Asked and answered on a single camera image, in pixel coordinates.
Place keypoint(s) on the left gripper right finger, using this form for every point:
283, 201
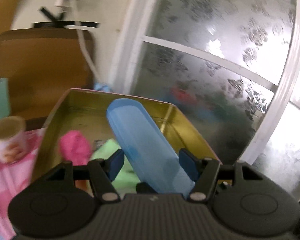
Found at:
220, 183

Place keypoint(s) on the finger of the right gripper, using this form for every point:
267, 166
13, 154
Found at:
144, 188

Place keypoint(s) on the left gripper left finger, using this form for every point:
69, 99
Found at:
96, 172

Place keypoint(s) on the light green cloth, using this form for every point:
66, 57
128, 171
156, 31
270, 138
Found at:
122, 175

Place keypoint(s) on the blue plastic case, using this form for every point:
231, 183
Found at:
150, 154

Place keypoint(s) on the pink knitted cloth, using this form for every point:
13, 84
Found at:
74, 147

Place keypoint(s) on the green patterned tissue pack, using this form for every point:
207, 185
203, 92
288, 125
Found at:
97, 144

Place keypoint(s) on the pink macaron biscuit tin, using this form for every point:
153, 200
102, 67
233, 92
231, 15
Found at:
85, 110

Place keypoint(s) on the pink white snack can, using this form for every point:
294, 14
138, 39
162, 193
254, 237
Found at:
13, 142

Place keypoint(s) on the white frosted glass door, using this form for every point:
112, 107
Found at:
232, 66

